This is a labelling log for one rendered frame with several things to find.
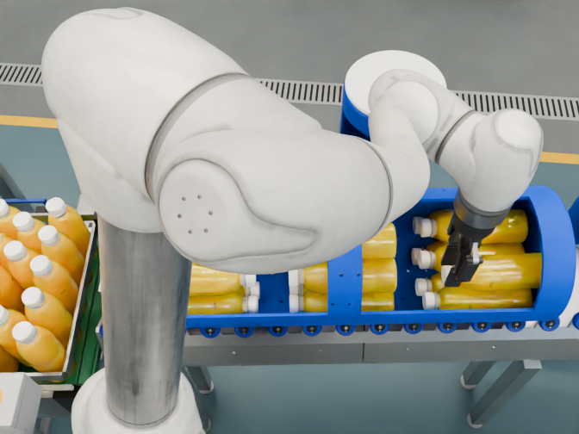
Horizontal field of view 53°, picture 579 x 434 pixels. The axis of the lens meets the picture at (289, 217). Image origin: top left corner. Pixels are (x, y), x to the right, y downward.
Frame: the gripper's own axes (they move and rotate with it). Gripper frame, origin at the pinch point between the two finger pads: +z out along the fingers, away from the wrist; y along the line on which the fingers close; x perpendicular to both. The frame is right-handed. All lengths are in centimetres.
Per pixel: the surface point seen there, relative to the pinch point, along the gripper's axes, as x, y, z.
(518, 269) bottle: -12.7, -0.8, -0.1
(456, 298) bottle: -1.4, -3.8, 6.5
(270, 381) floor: 42, 14, 114
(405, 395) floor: -8, 8, 114
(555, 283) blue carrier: -17.7, -5.7, -3.0
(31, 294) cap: 85, -3, 3
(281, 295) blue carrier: 34.8, 3.3, 18.6
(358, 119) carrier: 14, 54, 15
